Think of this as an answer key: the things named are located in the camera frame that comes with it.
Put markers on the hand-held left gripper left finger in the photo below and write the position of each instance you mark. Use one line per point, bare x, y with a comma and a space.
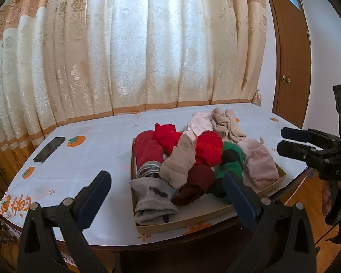
93, 202

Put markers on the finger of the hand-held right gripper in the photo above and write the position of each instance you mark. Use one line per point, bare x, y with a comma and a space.
295, 133
292, 149

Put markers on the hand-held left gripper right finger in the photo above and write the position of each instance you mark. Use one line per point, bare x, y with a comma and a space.
244, 202

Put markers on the light pink underwear with tag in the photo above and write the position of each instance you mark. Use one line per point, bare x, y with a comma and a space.
258, 162

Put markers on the green and black sock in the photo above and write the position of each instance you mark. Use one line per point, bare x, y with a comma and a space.
233, 166

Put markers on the shallow cardboard box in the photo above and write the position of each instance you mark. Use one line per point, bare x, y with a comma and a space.
204, 219

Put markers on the maroon sock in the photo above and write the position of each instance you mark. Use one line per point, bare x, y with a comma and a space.
196, 182

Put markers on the red fuzzy sock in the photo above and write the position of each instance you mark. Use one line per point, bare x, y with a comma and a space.
209, 148

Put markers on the dark red sock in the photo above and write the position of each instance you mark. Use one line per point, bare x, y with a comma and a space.
147, 150

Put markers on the tan sock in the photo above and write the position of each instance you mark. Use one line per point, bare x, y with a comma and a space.
179, 159

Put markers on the light pink underwear with bow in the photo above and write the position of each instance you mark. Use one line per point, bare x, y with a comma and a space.
200, 121

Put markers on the bright red sock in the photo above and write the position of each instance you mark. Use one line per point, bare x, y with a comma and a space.
169, 138

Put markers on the person's right hand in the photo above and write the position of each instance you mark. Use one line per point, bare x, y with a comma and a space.
326, 202

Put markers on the white persimmon print tablecloth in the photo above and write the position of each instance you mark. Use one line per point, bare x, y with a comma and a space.
96, 162

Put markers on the curtain tassel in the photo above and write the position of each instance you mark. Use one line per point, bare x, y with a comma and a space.
255, 98

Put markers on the brass door knob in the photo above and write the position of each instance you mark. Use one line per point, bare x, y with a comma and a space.
286, 78

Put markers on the black phone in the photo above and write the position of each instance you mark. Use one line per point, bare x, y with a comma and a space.
49, 149

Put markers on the brown wooden door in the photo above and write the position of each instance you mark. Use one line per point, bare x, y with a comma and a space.
292, 48

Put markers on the cream and orange floral curtain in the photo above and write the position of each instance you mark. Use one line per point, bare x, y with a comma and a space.
130, 48

